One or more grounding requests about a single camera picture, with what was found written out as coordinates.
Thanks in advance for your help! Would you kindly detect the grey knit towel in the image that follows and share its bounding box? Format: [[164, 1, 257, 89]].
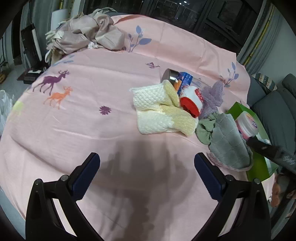
[[208, 113, 253, 172]]

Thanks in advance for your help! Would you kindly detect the purple knit cloth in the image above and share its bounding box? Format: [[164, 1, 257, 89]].
[[199, 80, 224, 120]]

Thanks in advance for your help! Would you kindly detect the blue Tempo tissue pack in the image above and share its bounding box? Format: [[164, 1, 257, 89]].
[[173, 72, 193, 95]]

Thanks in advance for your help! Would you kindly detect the cream yellow knit scarf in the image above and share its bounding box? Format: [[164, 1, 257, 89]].
[[130, 80, 198, 137]]

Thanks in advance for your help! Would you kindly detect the green cloth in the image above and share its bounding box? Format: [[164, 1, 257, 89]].
[[196, 113, 218, 145]]

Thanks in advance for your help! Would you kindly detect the person's hand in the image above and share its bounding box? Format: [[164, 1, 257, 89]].
[[270, 174, 295, 207]]

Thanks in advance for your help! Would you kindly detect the green white box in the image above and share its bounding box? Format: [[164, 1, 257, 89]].
[[227, 102, 278, 181]]

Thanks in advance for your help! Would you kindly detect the grey sofa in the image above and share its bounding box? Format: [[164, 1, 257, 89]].
[[247, 73, 295, 154]]

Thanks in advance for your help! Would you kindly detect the pink jelly jar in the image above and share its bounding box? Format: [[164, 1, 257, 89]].
[[235, 111, 258, 140]]

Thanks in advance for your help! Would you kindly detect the pink printed bed sheet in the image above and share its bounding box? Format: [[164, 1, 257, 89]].
[[1, 15, 250, 240]]

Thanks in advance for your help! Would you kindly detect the white plastic bag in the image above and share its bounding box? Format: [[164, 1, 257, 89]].
[[0, 90, 14, 135]]

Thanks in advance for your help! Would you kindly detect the glass bottle steel lid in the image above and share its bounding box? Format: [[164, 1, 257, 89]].
[[161, 69, 208, 88]]

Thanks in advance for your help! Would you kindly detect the crumpled beige cloth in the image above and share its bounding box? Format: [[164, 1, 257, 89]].
[[45, 11, 125, 64]]

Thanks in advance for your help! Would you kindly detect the black stand with handle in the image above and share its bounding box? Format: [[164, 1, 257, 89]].
[[18, 24, 48, 84]]

